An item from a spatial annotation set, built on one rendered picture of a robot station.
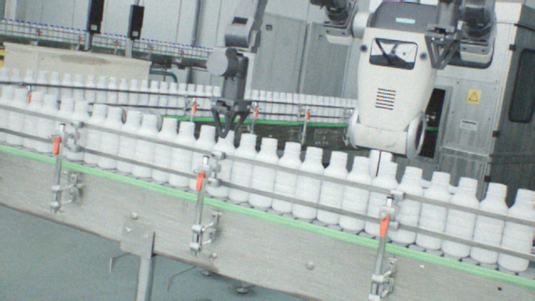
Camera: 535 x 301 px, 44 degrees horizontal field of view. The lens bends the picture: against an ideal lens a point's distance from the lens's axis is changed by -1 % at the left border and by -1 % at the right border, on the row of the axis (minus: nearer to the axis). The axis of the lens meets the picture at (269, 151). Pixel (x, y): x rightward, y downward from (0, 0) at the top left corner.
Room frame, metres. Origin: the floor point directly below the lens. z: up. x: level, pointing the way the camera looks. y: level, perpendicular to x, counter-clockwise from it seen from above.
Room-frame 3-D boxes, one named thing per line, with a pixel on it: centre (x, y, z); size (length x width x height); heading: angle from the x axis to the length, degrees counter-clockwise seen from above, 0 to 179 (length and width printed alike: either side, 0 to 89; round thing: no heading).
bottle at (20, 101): (1.93, 0.75, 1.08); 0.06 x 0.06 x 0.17
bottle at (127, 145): (1.76, 0.38, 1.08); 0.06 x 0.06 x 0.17
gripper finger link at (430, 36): (1.57, -0.36, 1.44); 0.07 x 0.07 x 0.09; 65
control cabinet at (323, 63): (8.66, -0.38, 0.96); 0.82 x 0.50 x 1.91; 137
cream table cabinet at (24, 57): (5.75, 1.77, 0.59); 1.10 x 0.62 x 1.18; 137
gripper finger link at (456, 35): (1.60, -0.37, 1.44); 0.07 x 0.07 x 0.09; 65
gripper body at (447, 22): (1.58, -0.37, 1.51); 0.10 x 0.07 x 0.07; 155
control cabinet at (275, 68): (8.00, 0.23, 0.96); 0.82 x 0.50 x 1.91; 137
